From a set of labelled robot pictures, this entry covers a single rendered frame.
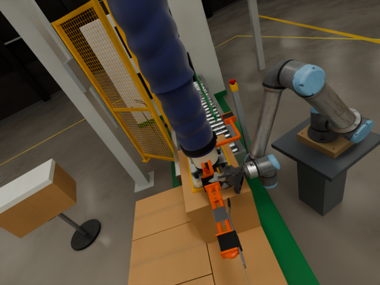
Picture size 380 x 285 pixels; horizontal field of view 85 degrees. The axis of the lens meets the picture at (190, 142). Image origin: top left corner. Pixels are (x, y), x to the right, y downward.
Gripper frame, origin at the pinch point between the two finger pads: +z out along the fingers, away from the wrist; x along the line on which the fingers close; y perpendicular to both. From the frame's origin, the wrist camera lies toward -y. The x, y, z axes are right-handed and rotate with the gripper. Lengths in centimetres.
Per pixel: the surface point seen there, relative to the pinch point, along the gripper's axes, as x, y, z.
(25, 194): -9, 70, 168
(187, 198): -13.2, 8.7, 18.3
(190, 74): 54, 22, -9
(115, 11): 88, 21, 10
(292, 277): -107, -18, -30
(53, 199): -29, 74, 156
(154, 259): -54, 0, 60
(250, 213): -34.2, -1.1, -15.2
